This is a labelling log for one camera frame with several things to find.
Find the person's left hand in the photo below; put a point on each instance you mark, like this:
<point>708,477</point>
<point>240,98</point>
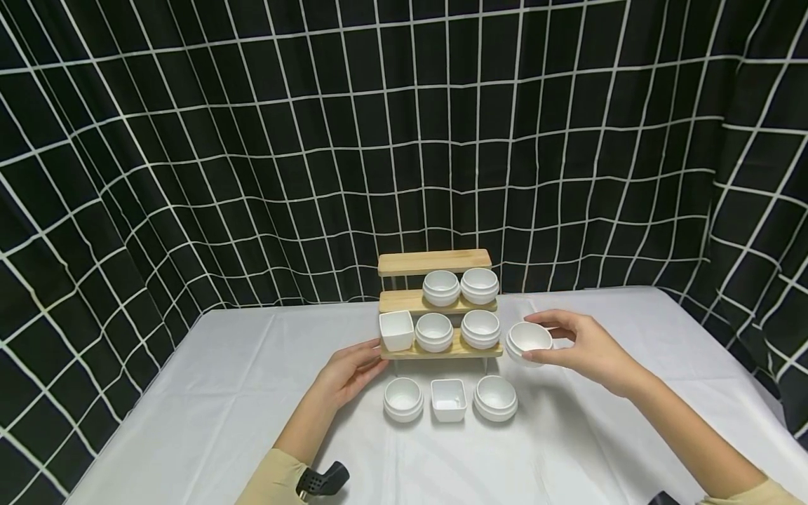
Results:
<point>344,375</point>

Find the person's right hand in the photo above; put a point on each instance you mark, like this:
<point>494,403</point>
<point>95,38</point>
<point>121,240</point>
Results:
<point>593,347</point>

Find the person's right middle finger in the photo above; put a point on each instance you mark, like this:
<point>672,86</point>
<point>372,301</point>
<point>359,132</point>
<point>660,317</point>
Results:
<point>564,334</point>

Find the person's left thumb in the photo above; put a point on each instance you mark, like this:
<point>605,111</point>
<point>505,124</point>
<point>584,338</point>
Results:
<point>374,372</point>

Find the person's right thumb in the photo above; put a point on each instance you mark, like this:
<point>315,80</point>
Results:
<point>549,358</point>

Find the person's left index finger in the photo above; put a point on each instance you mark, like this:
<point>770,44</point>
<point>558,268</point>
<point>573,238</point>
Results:
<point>363,348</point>

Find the person's right index finger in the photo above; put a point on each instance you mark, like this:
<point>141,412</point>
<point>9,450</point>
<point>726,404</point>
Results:
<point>549,319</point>

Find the round white ceramic bowl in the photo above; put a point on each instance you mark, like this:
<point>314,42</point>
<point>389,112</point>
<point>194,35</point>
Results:
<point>481,329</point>
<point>441,287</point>
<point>495,398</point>
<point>529,342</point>
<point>434,332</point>
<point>480,285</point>
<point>403,399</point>

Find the person's right forearm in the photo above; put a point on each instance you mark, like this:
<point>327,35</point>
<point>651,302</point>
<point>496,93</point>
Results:
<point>701,435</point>

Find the person's left forearm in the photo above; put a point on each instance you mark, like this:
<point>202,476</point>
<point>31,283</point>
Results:
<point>297,442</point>

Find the square white ceramic bowl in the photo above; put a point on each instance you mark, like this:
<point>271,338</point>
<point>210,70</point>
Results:
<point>396,331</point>
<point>449,400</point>

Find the three-tier wooden shelf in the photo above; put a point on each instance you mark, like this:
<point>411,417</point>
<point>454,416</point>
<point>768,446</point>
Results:
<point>404,301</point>

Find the black wrist band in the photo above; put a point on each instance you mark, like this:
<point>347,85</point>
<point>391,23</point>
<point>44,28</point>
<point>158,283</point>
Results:
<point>322,480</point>
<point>663,499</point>

